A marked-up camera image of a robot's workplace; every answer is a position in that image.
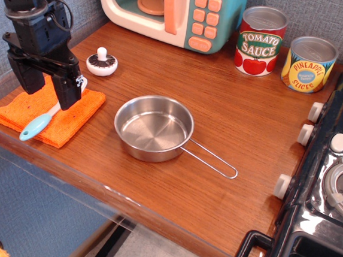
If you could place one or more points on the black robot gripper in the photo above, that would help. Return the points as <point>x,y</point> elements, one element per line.
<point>40,46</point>

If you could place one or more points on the white toy mushroom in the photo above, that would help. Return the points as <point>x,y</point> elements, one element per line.
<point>101,63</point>

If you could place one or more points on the small metal pot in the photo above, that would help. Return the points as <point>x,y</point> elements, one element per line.
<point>157,128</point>

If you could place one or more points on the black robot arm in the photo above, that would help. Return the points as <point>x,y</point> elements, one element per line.
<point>39,47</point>

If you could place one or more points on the white and blue spatula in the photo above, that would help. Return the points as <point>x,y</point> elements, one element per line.
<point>39,123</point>

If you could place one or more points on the orange folded cloth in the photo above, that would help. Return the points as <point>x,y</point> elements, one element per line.
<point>63,126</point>

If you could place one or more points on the teal toy microwave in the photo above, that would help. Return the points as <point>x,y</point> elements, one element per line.
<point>203,26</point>

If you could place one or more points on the tomato sauce can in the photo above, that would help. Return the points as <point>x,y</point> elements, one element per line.
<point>259,41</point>

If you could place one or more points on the white stove knob lower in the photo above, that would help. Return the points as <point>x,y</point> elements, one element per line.
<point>281,186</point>

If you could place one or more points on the white stove knob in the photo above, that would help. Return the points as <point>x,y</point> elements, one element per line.
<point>305,134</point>
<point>315,111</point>
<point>281,186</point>

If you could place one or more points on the pineapple slices can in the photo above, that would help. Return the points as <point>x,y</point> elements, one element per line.
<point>309,63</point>

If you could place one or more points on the white stove knob middle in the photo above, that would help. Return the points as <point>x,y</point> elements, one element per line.
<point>305,134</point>

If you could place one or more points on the white stove knob upper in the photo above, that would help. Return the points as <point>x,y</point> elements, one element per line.
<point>315,111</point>

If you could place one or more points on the black toy stove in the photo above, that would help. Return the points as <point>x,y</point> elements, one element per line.
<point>310,221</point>

